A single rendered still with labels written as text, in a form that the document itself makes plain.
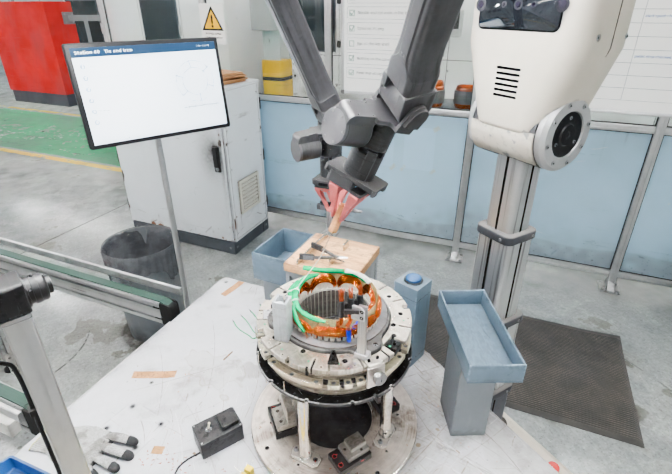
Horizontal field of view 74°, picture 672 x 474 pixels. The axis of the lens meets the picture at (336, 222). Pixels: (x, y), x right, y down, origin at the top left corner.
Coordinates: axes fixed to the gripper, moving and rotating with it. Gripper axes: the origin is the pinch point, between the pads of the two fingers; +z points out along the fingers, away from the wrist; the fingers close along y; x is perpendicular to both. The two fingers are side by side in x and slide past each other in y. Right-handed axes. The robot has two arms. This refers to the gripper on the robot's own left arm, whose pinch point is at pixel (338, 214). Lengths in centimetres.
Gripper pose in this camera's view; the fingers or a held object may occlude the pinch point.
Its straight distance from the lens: 81.6
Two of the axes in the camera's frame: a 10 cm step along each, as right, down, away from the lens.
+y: 8.1, 5.3, -2.5
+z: -3.7, 8.0, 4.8
